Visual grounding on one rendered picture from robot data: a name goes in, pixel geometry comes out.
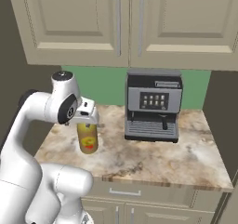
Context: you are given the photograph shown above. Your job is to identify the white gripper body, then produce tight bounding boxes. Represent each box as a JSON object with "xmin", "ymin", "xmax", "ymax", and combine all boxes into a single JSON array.
[{"xmin": 67, "ymin": 107, "xmax": 101, "ymax": 126}]

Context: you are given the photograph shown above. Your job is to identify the grey and black coffee machine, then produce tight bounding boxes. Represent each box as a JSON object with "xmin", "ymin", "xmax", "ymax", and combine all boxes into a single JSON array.
[{"xmin": 124, "ymin": 67, "xmax": 184, "ymax": 144}]

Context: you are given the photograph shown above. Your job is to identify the beige lower cupboard door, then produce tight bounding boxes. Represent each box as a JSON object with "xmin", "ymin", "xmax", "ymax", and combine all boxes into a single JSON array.
[
  {"xmin": 80, "ymin": 199, "xmax": 126, "ymax": 224},
  {"xmin": 124, "ymin": 202, "xmax": 216, "ymax": 224}
]

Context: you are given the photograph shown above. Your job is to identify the beige cupboard door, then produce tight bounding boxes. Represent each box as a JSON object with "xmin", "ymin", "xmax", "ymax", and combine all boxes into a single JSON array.
[
  {"xmin": 7, "ymin": 0, "xmax": 131, "ymax": 69},
  {"xmin": 128, "ymin": 0, "xmax": 238, "ymax": 72},
  {"xmin": 80, "ymin": 199, "xmax": 126, "ymax": 224},
  {"xmin": 124, "ymin": 202, "xmax": 216, "ymax": 224}
]

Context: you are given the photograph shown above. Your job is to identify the beige upper cupboard door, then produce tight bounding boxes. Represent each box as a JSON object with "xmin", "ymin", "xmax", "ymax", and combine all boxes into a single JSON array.
[
  {"xmin": 7, "ymin": 0, "xmax": 131, "ymax": 69},
  {"xmin": 128, "ymin": 0, "xmax": 238, "ymax": 72}
]

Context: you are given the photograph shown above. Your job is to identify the beige drawer front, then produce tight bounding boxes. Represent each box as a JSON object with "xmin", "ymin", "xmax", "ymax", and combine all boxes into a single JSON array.
[{"xmin": 87, "ymin": 178, "xmax": 225, "ymax": 213}]

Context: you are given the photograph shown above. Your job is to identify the silver drawer handle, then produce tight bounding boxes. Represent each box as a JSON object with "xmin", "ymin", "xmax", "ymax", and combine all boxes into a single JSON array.
[{"xmin": 108, "ymin": 187, "xmax": 142, "ymax": 197}]

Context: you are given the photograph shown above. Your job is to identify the silver cupboard door handle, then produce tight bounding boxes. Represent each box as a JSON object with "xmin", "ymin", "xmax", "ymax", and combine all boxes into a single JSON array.
[
  {"xmin": 137, "ymin": 0, "xmax": 145, "ymax": 58},
  {"xmin": 115, "ymin": 0, "xmax": 123, "ymax": 58}
]

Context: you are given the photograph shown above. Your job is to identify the silver lower cupboard handle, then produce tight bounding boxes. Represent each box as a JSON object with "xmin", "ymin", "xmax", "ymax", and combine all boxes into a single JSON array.
[
  {"xmin": 129, "ymin": 206, "xmax": 135, "ymax": 224},
  {"xmin": 114, "ymin": 205, "xmax": 120, "ymax": 224}
]

